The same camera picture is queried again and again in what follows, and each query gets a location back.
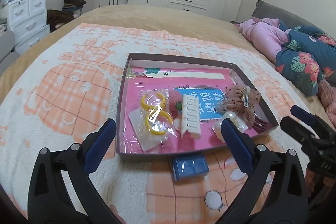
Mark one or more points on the dark red banana clip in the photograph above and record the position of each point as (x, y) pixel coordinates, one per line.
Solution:
(260, 125)

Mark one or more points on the pink knitted cloth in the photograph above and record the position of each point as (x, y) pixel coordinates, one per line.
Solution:
(327, 96)

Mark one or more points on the dotted mesh bow clip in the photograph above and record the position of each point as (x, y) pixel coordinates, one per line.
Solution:
(240, 100)

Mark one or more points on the small blue jewelry box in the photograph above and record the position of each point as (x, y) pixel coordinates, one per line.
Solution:
(190, 166)

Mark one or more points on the pink booklet in tray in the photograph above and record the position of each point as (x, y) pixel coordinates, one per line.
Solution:
(208, 85)

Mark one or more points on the tan bedspread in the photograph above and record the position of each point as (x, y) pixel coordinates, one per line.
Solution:
(140, 17)

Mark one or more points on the grey chair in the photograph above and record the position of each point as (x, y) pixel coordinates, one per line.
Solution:
(8, 55)

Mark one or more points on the pink fluffy pompom clip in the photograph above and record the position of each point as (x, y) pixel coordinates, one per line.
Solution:
(175, 103)

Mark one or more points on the cream white hair claw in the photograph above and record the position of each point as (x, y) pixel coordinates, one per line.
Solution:
(190, 121)

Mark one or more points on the brown cardboard tray box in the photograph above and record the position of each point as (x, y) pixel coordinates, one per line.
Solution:
(145, 60)

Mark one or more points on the blue floral quilt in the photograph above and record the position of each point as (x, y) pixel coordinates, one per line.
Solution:
(307, 58)

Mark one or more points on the yellow bangles packet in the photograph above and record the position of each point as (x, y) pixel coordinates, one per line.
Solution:
(152, 121)

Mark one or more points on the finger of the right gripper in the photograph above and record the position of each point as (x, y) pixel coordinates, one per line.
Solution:
(299, 133)
(321, 128)

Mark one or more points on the pink padded jacket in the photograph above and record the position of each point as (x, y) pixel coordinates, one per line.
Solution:
(265, 35)

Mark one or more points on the pearl earrings card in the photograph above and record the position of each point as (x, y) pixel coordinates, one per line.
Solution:
(231, 125)

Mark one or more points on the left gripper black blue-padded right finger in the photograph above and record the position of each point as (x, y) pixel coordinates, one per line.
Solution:
(275, 190)

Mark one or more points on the dark clothes pile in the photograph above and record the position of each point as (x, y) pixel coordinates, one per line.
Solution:
(58, 18)

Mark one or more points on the white drawer cabinet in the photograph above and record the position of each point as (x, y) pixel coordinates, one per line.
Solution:
(27, 19)

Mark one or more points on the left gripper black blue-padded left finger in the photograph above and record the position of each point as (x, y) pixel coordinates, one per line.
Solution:
(49, 201)

